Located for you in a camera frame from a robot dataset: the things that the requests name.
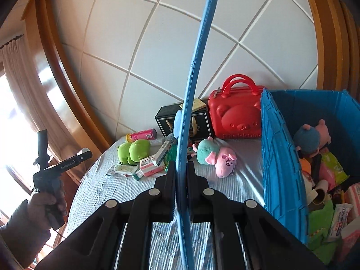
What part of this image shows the white printed packet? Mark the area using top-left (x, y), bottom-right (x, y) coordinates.
top-left (326, 202), bottom-right (354, 243)

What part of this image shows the red and white box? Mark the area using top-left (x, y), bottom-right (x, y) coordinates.
top-left (140, 156), bottom-right (166, 178)

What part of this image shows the black box with gold emblem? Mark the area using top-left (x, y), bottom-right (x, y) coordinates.
top-left (155, 101), bottom-right (213, 140)

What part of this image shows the pink tube can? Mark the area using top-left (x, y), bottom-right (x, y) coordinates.
top-left (126, 128), bottom-right (157, 143)

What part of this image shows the person's left hand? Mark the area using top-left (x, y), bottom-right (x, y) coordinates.
top-left (27, 180), bottom-right (67, 225)

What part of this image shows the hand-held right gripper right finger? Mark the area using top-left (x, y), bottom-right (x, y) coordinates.
top-left (186, 162), bottom-right (327, 270)

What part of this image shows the wooden panel frame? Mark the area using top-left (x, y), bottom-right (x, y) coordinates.
top-left (299, 0), bottom-right (360, 102)
top-left (24, 0), bottom-right (120, 193)

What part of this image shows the pig plush with teal body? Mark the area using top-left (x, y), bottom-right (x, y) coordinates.
top-left (193, 136), bottom-right (237, 178)

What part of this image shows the blue thin board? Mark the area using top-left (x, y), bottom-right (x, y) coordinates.
top-left (172, 0), bottom-right (221, 270)

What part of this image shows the green frog plush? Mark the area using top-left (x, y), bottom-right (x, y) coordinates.
top-left (117, 140), bottom-right (152, 165)

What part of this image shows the window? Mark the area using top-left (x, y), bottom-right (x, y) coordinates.
top-left (0, 73), bottom-right (38, 217)

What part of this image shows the red bear case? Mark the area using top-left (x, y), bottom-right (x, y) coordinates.
top-left (208, 74), bottom-right (266, 140)

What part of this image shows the white and green box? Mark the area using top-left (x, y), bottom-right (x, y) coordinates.
top-left (152, 141), bottom-right (171, 167)

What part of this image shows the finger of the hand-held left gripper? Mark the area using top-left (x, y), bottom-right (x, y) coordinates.
top-left (74, 147), bottom-right (93, 170)

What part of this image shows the pig plush with blue hat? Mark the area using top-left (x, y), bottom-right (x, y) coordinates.
top-left (293, 119), bottom-right (332, 158)

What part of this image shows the pink striped packet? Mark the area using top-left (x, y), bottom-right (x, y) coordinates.
top-left (344, 183), bottom-right (360, 223)

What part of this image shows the tan card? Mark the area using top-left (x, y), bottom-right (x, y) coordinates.
top-left (179, 98), bottom-right (206, 112)

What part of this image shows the pink box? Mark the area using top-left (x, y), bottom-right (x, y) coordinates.
top-left (335, 222), bottom-right (360, 263)

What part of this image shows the yellow green tissue pack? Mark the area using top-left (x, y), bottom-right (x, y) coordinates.
top-left (321, 152), bottom-right (350, 192)

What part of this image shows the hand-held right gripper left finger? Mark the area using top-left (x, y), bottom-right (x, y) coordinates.
top-left (35, 162), bottom-right (176, 270)

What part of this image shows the striped white bed sheet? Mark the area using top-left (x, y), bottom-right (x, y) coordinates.
top-left (66, 135), bottom-right (308, 270)

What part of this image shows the beige curtain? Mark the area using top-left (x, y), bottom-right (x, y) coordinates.
top-left (0, 35), bottom-right (74, 175)

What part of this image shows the green plastic packet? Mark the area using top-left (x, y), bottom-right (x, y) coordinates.
top-left (167, 146), bottom-right (180, 164)

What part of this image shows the blue plastic crate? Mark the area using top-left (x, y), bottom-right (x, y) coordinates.
top-left (260, 88), bottom-right (360, 245)

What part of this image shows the person's left forearm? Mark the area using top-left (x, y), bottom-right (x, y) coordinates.
top-left (0, 200), bottom-right (52, 270)

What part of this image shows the white paper cup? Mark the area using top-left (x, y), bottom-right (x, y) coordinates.
top-left (308, 180), bottom-right (330, 206)

